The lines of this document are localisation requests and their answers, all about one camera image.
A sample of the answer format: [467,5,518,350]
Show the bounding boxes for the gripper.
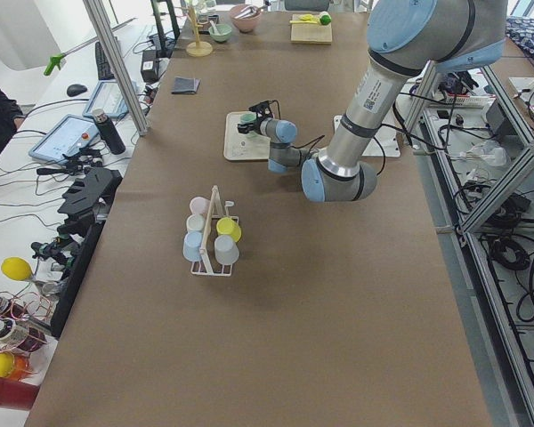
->
[237,101,278,136]

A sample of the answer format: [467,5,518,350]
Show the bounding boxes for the green cup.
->
[238,112,257,137]

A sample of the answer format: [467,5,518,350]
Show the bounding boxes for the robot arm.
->
[238,0,507,202]

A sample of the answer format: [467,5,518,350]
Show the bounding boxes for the white serving tray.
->
[223,111,270,161]

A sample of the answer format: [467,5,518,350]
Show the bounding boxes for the wooden cup tree stand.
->
[182,1,213,58]

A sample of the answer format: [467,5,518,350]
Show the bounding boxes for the white cup rack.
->
[190,185,239,277]

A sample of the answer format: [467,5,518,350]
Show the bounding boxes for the pink cup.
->
[189,197,211,218]

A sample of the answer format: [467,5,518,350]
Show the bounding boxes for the yellow cup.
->
[216,216,242,242]

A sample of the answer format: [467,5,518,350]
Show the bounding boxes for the cream cup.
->
[185,213,206,232]

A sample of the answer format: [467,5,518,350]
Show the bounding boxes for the grey cup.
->
[214,235,239,266]

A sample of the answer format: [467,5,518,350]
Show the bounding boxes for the blue cup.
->
[182,230,203,262]

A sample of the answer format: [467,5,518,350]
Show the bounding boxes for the grey folded cloth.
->
[171,77,200,94]

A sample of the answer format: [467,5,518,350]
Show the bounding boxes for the bamboo cutting board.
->
[289,12,333,44]

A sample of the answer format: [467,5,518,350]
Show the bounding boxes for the pink ice bowl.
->
[229,4,262,33]

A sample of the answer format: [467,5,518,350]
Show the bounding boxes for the mint green bowl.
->
[208,23,232,43]

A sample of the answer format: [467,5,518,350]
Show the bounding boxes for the steel ice scoop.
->
[235,4,269,19]

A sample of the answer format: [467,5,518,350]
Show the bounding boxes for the yellow plastic knife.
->
[290,14,320,24]

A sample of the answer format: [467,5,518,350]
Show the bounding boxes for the green lime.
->
[319,14,332,26]

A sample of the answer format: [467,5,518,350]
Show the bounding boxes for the black water bottle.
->
[92,109,125,155]

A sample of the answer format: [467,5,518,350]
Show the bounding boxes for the black keyboard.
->
[94,41,114,81]

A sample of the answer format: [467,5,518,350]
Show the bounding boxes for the black computer mouse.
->
[66,84,88,98]

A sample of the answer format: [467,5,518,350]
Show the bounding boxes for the black tool stand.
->
[31,167,122,338]

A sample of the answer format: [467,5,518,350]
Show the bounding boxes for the upper teach pendant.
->
[28,115,99,164]

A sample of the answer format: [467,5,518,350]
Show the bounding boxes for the yellow lemon toy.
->
[1,257,33,281]

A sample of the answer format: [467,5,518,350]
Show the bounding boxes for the red cylinder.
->
[0,377,40,410]

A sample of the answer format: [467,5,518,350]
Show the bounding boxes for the aluminium frame post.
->
[83,0,149,136]

